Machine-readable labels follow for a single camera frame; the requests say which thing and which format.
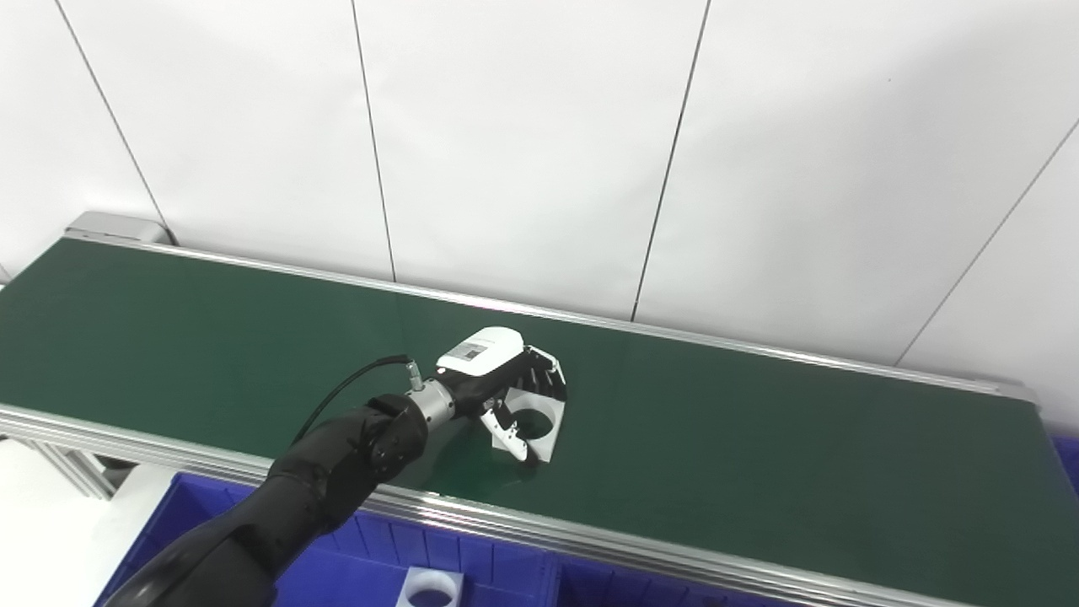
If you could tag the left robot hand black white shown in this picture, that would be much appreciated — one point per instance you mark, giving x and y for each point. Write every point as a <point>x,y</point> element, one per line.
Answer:
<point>480,358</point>

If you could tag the white square part with hole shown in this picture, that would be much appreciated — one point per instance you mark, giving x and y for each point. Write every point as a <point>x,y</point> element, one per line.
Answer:
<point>548,438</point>
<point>417,582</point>

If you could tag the green conveyor belt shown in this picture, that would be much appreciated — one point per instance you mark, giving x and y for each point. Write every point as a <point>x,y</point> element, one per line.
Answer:
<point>759,455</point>
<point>590,544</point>

